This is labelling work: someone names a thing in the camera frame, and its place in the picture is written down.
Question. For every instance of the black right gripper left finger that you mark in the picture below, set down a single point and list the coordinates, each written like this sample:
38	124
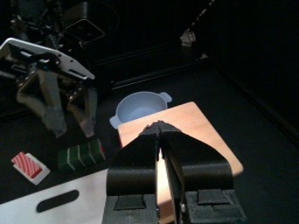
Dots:
130	175

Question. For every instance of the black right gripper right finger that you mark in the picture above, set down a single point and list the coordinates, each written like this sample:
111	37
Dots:
202	175

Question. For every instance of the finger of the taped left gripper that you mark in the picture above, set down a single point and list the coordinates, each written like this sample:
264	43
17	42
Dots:
53	110
89	116

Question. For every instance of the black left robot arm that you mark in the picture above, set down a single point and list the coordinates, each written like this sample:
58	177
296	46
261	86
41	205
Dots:
23	13

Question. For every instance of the green block with white stripes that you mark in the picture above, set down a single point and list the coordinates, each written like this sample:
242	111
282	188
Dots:
79	156

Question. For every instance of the wooden cutting board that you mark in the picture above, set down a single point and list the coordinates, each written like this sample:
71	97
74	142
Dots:
194	122

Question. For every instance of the red white striped block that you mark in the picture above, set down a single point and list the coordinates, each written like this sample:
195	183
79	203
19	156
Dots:
27	166

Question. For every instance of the metal hanging clip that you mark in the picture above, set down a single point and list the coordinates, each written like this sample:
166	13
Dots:
189	38

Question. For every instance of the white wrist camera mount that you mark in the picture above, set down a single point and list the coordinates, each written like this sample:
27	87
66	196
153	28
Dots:
69	62

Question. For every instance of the black camera box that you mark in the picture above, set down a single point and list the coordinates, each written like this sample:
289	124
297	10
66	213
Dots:
83	29

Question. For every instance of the black frame rail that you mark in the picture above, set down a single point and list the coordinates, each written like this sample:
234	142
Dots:
155	74

